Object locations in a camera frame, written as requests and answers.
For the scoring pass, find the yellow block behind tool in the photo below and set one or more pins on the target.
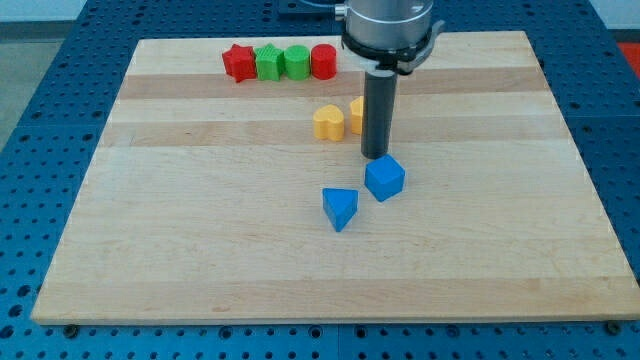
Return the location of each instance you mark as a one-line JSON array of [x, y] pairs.
[[356, 108]]

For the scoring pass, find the blue triangle block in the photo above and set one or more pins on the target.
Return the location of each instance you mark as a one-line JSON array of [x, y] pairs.
[[340, 205]]

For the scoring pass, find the green cylinder block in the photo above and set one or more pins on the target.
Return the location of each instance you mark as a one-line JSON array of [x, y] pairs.
[[297, 62]]

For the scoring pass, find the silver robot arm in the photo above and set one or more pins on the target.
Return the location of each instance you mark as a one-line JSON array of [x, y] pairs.
[[387, 37]]

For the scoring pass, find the light wooden board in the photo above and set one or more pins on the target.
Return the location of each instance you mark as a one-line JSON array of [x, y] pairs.
[[202, 203]]

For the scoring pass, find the yellow heart block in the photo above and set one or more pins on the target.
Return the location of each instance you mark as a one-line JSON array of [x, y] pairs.
[[328, 123]]

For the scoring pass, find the green star block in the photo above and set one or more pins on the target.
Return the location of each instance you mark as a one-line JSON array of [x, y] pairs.
[[269, 62]]

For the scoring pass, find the red star block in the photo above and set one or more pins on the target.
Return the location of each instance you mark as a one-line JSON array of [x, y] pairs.
[[239, 63]]

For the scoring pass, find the blue cube block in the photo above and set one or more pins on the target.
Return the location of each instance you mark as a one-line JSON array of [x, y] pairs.
[[384, 177]]

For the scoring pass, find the red cylinder block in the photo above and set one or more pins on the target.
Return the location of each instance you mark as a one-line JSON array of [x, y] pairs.
[[323, 61]]

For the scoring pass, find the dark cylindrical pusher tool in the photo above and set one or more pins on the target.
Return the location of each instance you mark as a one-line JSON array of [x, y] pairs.
[[378, 106]]

